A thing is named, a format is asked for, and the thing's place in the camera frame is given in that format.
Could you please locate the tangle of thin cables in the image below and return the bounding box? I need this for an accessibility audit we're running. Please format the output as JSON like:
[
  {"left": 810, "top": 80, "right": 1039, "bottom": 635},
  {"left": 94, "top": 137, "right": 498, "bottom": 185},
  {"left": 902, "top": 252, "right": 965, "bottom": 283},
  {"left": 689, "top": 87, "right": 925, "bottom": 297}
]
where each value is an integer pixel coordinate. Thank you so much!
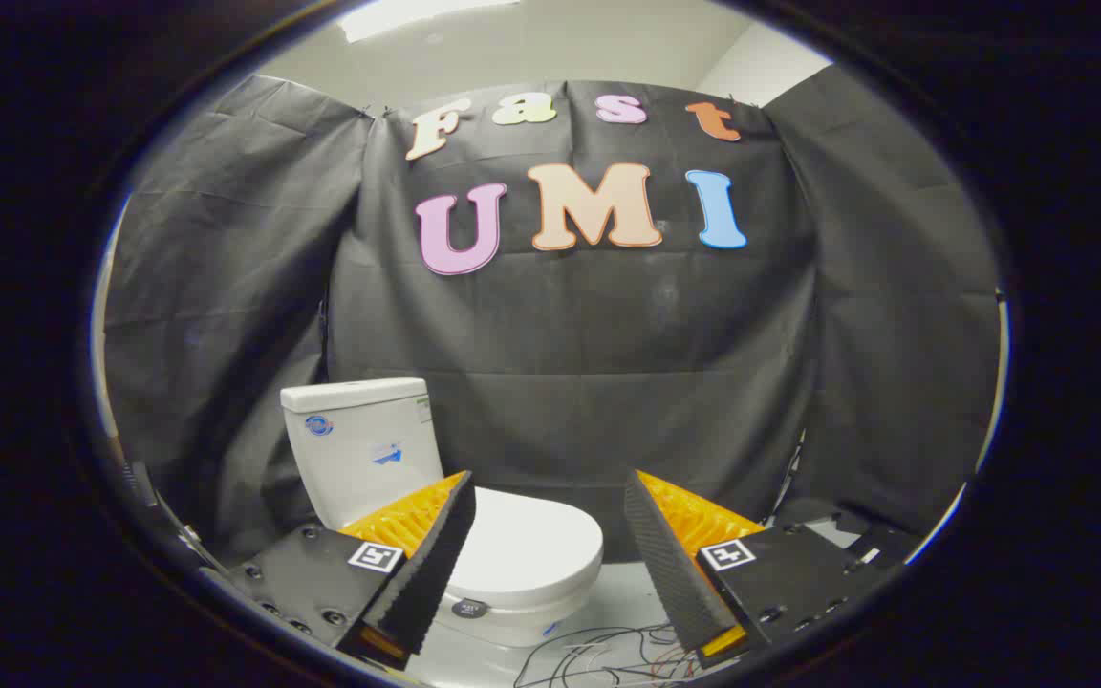
[{"left": 512, "top": 625, "right": 706, "bottom": 688}]

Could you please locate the black backdrop cloth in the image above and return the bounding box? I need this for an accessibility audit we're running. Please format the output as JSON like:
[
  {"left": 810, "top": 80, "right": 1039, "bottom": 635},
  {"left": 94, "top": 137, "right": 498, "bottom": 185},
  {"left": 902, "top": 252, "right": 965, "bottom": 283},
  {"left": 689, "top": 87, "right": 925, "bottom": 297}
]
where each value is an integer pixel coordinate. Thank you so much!
[{"left": 103, "top": 65, "right": 1003, "bottom": 565}]

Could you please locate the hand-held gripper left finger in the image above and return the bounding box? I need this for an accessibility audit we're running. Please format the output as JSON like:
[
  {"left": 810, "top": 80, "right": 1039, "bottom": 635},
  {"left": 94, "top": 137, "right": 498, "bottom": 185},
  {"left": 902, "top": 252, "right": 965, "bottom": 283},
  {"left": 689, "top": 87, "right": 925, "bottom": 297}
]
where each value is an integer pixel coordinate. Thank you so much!
[{"left": 226, "top": 470, "right": 477, "bottom": 670}]

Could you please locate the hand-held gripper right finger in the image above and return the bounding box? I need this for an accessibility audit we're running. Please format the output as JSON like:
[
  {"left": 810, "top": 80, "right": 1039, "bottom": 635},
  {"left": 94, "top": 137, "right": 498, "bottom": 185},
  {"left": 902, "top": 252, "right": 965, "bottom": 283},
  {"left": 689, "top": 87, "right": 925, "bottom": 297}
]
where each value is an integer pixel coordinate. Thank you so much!
[{"left": 623, "top": 469, "right": 881, "bottom": 669}]

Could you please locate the white toilet bowl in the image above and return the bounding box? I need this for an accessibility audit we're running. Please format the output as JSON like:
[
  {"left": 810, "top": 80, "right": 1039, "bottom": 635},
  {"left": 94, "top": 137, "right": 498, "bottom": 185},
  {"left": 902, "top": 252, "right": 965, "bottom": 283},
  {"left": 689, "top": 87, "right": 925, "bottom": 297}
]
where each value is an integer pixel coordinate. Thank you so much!
[{"left": 430, "top": 564, "right": 601, "bottom": 650}]

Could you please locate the ceiling light panel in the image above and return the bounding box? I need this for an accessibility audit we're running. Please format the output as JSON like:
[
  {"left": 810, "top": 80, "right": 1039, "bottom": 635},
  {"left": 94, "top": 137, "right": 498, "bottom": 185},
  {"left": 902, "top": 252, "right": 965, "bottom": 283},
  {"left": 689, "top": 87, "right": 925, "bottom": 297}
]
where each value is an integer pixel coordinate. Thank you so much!
[{"left": 338, "top": 0, "right": 519, "bottom": 44}]

